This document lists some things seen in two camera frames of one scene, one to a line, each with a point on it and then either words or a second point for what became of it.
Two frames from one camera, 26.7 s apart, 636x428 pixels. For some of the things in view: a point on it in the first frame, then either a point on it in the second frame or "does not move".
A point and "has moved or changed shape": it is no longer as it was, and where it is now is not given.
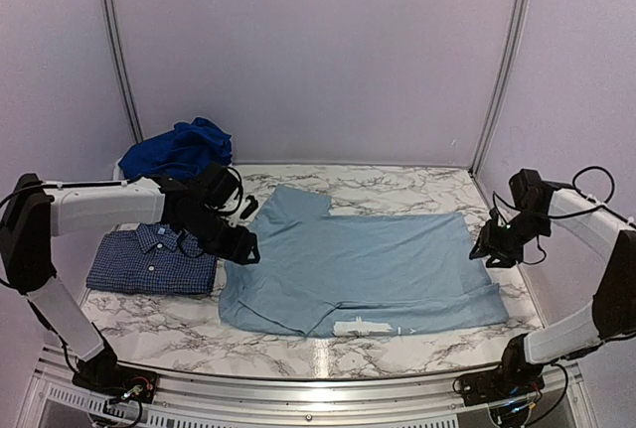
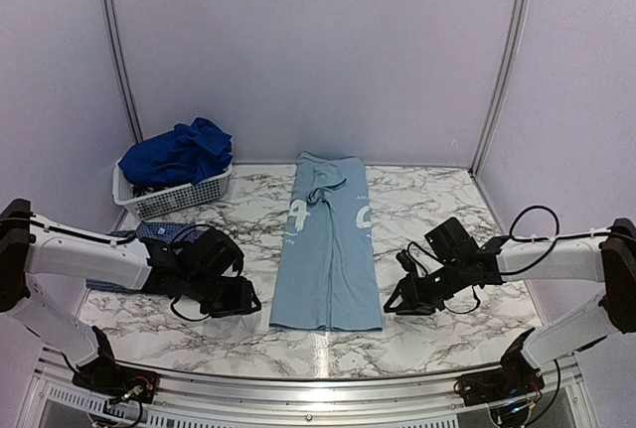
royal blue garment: (183, 150) does not move
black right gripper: (493, 244) → (414, 302)
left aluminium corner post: (121, 53) does not move
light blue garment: (325, 274) has moved or changed shape
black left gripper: (238, 247) → (240, 301)
